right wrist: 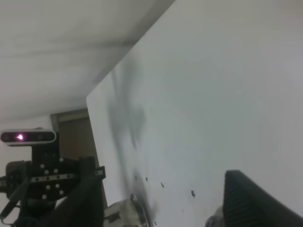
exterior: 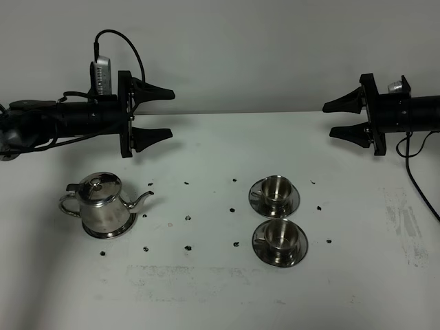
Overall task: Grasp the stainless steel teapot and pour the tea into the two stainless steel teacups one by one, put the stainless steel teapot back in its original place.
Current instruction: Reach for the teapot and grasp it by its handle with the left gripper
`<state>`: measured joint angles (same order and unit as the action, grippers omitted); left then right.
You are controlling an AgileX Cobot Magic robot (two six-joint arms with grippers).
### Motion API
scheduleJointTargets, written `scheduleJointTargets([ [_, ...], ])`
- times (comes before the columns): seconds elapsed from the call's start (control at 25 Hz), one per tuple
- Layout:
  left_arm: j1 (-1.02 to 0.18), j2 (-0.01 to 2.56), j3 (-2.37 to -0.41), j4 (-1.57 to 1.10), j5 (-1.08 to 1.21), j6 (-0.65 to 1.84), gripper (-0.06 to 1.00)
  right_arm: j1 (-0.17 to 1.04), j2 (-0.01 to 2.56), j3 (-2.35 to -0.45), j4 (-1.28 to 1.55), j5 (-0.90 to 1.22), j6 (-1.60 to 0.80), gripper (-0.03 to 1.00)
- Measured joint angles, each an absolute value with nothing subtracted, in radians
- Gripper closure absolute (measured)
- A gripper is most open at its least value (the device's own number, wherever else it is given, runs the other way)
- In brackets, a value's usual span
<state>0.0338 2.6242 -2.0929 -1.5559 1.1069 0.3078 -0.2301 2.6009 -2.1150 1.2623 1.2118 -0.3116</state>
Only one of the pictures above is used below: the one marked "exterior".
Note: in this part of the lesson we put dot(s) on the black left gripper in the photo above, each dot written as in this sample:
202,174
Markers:
133,89

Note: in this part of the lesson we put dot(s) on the stainless steel teacup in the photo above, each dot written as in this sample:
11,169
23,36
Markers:
279,234
274,189

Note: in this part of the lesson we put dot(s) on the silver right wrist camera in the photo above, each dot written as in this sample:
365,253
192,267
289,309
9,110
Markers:
396,87

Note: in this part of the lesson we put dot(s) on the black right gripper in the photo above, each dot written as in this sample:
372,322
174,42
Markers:
387,113

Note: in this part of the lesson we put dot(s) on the far stainless steel teacup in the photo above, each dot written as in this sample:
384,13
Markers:
274,189

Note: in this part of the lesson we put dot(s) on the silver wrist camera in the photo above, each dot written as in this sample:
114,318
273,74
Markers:
396,87
101,76

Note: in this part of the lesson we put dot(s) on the near stainless steel saucer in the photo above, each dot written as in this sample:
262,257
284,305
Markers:
282,259

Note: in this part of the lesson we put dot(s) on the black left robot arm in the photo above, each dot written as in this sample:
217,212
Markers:
30,126

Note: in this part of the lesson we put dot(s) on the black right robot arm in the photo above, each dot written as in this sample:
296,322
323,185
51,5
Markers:
424,114

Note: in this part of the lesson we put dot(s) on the stainless steel teapot saucer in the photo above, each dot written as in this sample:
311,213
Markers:
113,234

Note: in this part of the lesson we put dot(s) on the near stainless steel teacup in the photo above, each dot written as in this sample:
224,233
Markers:
279,234

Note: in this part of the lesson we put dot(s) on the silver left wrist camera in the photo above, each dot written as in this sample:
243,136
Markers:
101,76

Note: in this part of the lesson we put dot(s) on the far stainless steel saucer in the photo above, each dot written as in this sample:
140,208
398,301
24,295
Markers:
275,211

